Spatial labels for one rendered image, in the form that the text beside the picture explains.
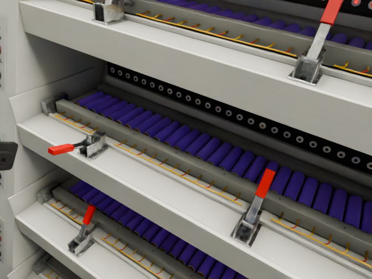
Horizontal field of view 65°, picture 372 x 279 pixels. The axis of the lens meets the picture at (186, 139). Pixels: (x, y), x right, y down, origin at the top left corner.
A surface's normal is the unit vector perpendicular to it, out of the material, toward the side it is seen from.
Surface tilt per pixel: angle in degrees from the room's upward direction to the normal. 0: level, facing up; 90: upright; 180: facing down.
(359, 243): 105
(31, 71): 90
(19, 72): 90
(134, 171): 15
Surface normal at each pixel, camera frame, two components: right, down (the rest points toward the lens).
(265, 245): 0.09, -0.81
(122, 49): -0.52, 0.45
